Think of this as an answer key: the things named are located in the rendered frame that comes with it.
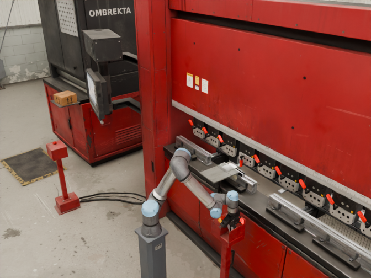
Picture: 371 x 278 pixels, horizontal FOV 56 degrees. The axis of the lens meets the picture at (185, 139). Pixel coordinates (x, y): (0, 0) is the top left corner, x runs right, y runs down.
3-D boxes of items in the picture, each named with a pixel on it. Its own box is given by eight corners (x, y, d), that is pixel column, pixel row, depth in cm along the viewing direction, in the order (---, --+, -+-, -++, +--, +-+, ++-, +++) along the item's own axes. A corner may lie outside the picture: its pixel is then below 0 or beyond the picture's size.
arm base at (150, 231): (148, 241, 243) (148, 230, 238) (136, 230, 253) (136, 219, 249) (166, 231, 251) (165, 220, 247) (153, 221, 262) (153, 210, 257)
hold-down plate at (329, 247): (311, 242, 227) (312, 238, 226) (317, 239, 230) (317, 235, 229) (354, 271, 206) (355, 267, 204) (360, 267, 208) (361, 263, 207)
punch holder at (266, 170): (256, 171, 259) (259, 151, 252) (265, 167, 264) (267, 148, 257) (272, 180, 248) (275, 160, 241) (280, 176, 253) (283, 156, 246)
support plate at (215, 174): (199, 173, 281) (199, 172, 281) (224, 164, 295) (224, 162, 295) (213, 183, 268) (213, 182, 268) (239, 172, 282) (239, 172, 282)
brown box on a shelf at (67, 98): (50, 101, 435) (48, 91, 429) (70, 97, 449) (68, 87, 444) (59, 108, 414) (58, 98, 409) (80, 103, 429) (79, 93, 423)
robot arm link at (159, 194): (142, 209, 253) (175, 153, 227) (147, 197, 266) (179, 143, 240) (156, 217, 253) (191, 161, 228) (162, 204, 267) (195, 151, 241)
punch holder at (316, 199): (301, 197, 230) (305, 176, 223) (309, 193, 235) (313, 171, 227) (321, 208, 219) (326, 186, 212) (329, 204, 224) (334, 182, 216)
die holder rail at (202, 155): (175, 145, 351) (175, 136, 347) (180, 143, 355) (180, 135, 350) (207, 165, 315) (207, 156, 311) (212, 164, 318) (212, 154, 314)
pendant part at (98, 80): (90, 103, 353) (85, 68, 337) (101, 102, 358) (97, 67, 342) (99, 119, 316) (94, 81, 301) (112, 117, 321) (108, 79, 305)
